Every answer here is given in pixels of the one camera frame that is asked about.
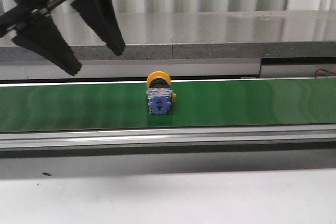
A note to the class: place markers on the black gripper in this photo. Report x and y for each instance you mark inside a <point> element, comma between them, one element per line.
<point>37,32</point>

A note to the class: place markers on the yellow blue push button switch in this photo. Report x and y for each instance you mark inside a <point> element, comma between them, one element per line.
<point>159,94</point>

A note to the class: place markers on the white cabinet panel under counter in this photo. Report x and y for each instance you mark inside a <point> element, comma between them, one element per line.
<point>226,67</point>

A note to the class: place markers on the grey stone counter slab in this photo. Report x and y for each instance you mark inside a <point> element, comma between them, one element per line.
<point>152,39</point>

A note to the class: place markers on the green conveyor belt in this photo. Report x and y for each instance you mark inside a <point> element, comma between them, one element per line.
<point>198,103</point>

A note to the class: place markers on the aluminium conveyor frame rail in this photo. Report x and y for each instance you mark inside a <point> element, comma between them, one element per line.
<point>177,140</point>

